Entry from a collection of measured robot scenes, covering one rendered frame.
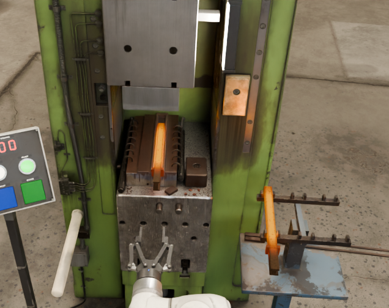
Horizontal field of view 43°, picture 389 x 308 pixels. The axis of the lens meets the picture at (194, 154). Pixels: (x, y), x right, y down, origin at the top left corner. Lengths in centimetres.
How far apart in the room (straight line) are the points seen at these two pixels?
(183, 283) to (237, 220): 37
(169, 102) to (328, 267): 91
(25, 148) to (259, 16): 95
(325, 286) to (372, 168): 201
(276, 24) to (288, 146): 218
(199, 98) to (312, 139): 189
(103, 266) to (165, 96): 112
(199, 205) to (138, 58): 64
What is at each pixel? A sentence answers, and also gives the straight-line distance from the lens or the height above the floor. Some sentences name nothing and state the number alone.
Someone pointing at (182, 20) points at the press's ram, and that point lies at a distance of 163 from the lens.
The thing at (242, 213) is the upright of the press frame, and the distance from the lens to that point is 230.
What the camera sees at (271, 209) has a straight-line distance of 184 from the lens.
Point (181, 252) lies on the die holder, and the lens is 217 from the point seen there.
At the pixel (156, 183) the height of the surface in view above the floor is 101.
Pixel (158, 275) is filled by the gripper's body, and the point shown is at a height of 102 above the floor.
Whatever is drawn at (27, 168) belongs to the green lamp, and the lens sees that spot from 187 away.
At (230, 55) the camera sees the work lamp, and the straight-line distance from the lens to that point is 180.
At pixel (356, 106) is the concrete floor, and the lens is 464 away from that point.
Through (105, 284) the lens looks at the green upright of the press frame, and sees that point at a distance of 268.
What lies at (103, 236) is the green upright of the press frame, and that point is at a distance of 242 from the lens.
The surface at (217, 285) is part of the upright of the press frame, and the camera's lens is 266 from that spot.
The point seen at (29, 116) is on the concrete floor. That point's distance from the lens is 424.
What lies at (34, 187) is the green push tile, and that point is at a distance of 187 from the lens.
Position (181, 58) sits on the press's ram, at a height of 148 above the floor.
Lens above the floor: 221
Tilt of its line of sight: 37 degrees down
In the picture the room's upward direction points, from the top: 3 degrees clockwise
